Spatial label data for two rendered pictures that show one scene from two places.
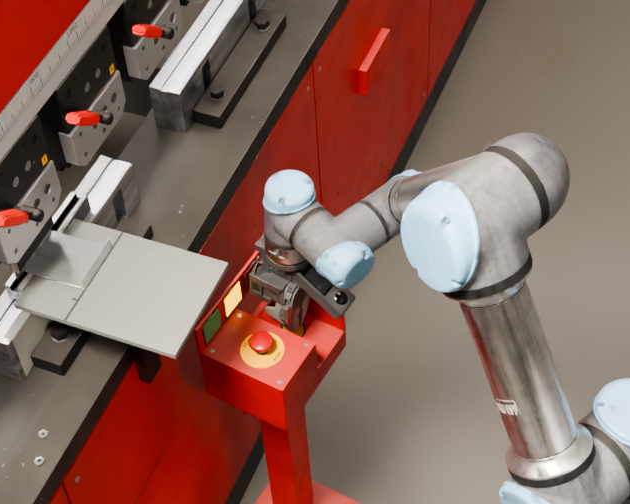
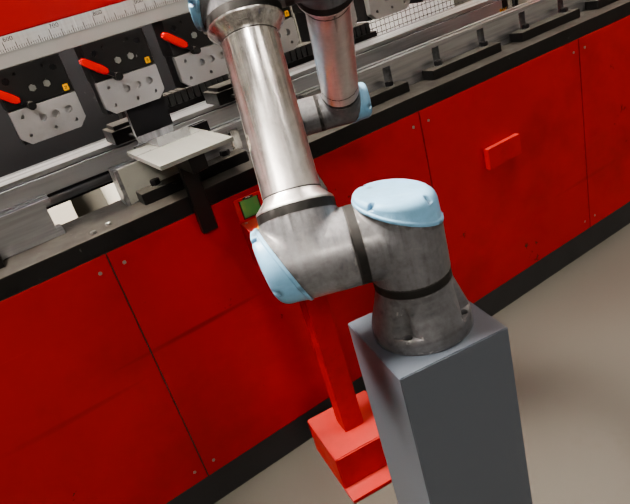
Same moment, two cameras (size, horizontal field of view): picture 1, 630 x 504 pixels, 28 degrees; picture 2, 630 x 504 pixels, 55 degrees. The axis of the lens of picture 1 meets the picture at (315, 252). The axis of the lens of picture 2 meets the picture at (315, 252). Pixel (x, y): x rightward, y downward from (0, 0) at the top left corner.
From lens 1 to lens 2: 139 cm
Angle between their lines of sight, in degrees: 39
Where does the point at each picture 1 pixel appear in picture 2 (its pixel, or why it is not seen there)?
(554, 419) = (276, 155)
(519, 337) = (246, 67)
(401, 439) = not seen: hidden behind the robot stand
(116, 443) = (172, 263)
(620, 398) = (383, 184)
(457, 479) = not seen: hidden behind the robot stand
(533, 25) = not seen: outside the picture
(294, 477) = (325, 364)
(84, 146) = (189, 71)
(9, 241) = (108, 94)
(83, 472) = (131, 261)
